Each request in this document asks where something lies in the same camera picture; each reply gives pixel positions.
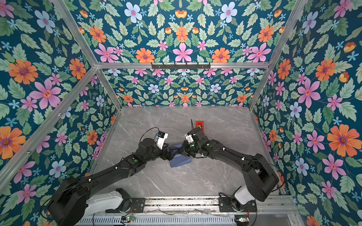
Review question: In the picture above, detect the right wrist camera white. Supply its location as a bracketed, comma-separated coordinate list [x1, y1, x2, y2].
[185, 133, 195, 144]

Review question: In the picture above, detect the red tape dispenser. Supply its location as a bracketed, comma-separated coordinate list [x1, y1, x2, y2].
[196, 121, 205, 133]

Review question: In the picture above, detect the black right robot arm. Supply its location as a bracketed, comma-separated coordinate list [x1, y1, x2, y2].
[179, 128, 279, 204]

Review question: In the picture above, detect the black hook rail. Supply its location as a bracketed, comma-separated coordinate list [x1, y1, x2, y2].
[151, 63, 211, 70]

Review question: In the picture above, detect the white vented cable duct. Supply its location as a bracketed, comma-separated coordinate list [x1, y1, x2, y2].
[77, 215, 236, 226]

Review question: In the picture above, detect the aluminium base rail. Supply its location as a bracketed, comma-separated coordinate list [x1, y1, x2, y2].
[84, 195, 298, 216]

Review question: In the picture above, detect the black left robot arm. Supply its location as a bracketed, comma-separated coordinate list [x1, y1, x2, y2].
[47, 138, 182, 226]

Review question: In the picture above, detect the aluminium horizontal back bar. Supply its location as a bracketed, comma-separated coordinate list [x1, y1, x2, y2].
[96, 62, 270, 70]

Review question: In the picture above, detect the aluminium corner frame post right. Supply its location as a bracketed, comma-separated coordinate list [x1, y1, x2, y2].
[249, 0, 308, 112]

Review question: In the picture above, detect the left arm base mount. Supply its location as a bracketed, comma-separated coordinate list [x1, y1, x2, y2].
[106, 188, 146, 213]

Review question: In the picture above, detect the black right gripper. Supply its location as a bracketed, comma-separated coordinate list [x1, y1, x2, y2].
[178, 141, 202, 158]

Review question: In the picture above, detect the aluminium corner frame post left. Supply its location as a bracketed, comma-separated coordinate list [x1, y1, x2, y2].
[52, 1, 122, 111]

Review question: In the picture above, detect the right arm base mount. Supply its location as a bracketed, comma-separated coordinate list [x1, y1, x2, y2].
[218, 186, 257, 213]

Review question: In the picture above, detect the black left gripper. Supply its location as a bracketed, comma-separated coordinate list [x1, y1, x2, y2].
[144, 142, 180, 163]

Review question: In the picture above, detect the aluminium corner frame post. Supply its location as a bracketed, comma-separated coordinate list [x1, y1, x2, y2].
[52, 1, 122, 111]
[249, 0, 308, 112]

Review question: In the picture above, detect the aluminium left side bar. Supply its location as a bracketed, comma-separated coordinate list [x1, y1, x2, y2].
[1, 66, 98, 191]

